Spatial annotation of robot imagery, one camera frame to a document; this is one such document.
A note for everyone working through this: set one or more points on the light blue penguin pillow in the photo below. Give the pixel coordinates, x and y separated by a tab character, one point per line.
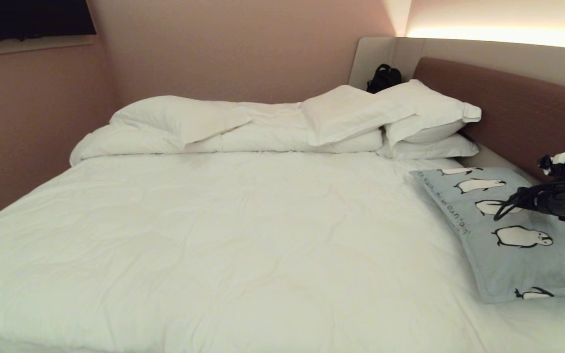
518	260

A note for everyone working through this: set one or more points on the thin white pillow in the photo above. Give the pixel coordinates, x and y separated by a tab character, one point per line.
434	147

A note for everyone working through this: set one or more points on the plump white pillow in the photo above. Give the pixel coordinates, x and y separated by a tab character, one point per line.
429	110

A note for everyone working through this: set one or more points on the white pillow with flanged edge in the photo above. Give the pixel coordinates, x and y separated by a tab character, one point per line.
346	115

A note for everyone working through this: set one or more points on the white bed cover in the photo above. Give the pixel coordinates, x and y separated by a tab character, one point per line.
214	255

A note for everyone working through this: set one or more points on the flat white pillow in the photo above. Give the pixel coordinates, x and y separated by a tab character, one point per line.
179	117

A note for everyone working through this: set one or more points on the brown upholstered headboard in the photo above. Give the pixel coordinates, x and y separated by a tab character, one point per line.
523	113

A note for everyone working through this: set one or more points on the black bag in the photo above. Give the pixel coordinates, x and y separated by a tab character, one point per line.
384	78

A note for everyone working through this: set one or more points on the folded white duvet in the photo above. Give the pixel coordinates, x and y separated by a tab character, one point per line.
272	132

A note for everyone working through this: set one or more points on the black television screen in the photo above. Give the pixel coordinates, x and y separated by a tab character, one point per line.
27	17

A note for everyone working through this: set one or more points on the beige bed frame edge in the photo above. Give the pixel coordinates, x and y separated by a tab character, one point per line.
493	159

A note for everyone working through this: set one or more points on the grey wall panel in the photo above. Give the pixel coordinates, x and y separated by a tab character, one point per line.
375	59

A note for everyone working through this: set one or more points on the pale wall ledge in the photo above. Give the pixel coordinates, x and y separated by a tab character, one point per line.
22	46

